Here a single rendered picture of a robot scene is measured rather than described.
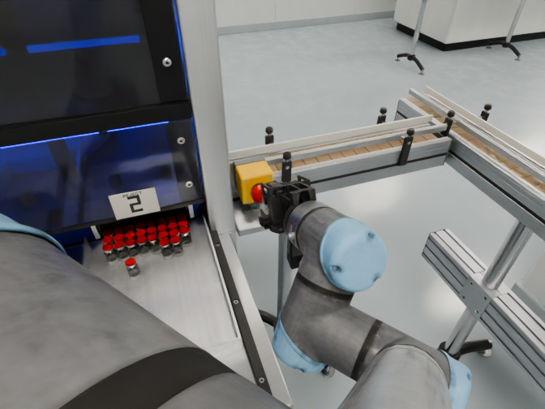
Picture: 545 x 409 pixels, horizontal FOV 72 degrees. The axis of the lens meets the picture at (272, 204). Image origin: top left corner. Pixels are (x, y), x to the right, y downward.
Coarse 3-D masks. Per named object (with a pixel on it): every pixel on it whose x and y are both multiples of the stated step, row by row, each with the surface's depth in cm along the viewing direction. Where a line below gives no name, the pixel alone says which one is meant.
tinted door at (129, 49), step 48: (0, 0) 48; (48, 0) 50; (96, 0) 52; (0, 48) 51; (48, 48) 53; (96, 48) 55; (144, 48) 58; (0, 96) 55; (48, 96) 57; (96, 96) 59; (144, 96) 62
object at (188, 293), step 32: (96, 256) 81; (160, 256) 81; (192, 256) 81; (128, 288) 74; (160, 288) 74; (192, 288) 74; (224, 288) 70; (192, 320) 69; (224, 320) 69; (224, 352) 64
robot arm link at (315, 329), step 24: (312, 288) 44; (288, 312) 45; (312, 312) 44; (336, 312) 44; (360, 312) 44; (288, 336) 45; (312, 336) 43; (336, 336) 42; (360, 336) 42; (288, 360) 45; (312, 360) 44; (336, 360) 42
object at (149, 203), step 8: (128, 192) 71; (136, 192) 72; (144, 192) 72; (152, 192) 73; (112, 200) 71; (120, 200) 71; (128, 200) 72; (136, 200) 73; (144, 200) 73; (152, 200) 74; (120, 208) 72; (128, 208) 73; (136, 208) 74; (144, 208) 74; (152, 208) 75; (120, 216) 74; (128, 216) 74
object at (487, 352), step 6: (444, 342) 145; (468, 342) 148; (474, 342) 149; (480, 342) 150; (486, 342) 151; (438, 348) 145; (462, 348) 145; (468, 348) 146; (474, 348) 147; (480, 348) 149; (486, 348) 151; (462, 354) 145; (480, 354) 156; (486, 354) 155
